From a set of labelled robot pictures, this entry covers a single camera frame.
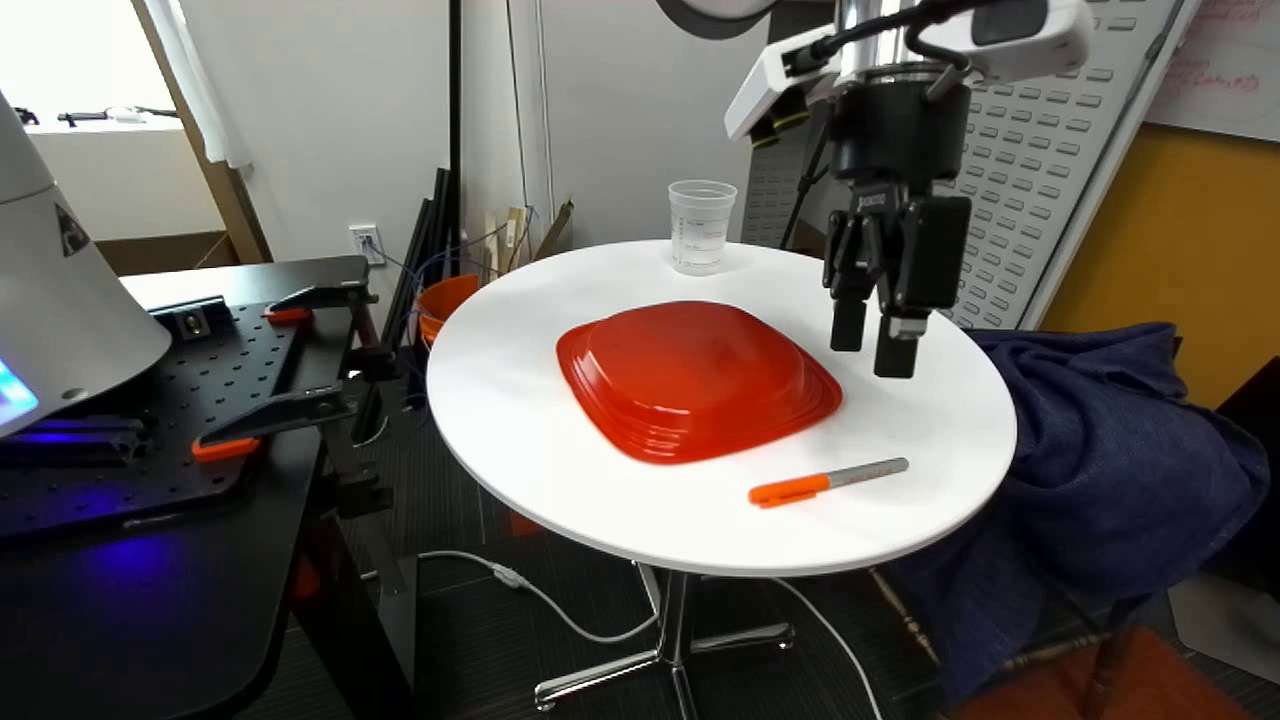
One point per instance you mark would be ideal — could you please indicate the black breadboard bench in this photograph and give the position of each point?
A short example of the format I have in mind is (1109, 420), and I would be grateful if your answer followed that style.
(134, 600)

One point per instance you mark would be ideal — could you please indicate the round white table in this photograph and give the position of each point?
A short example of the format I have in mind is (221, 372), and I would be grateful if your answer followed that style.
(905, 426)

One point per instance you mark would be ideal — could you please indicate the wooden sticks bundle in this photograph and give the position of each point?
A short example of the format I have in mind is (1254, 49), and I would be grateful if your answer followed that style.
(506, 242)

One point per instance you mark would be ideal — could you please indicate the dark blue cloth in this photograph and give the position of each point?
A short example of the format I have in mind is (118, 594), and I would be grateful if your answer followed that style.
(1104, 454)

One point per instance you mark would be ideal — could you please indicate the wall whiteboard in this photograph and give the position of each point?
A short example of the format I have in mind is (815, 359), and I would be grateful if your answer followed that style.
(1234, 67)

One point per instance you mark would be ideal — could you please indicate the white wall outlet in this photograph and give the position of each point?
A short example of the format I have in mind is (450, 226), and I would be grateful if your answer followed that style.
(366, 239)

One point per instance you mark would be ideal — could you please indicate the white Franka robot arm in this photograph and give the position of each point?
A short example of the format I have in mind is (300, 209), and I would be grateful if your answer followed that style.
(1013, 34)

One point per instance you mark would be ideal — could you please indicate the red square plate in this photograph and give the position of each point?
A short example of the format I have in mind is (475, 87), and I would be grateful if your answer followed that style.
(692, 382)

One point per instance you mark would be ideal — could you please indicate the orange bucket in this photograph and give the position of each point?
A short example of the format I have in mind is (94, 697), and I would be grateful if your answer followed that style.
(443, 306)

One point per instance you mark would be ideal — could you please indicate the orange and grey pen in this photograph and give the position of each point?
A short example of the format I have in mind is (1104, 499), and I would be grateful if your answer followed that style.
(826, 483)

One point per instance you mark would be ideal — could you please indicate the clear plastic cup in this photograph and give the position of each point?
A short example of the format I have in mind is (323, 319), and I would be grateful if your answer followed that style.
(700, 234)

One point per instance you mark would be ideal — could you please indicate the black tripod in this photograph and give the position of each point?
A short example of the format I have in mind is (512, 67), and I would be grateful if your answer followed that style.
(805, 202)

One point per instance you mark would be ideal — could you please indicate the white perforated panel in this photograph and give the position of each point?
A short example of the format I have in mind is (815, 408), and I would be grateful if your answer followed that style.
(1054, 163)

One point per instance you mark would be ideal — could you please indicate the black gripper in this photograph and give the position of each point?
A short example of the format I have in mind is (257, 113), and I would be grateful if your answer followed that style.
(903, 133)

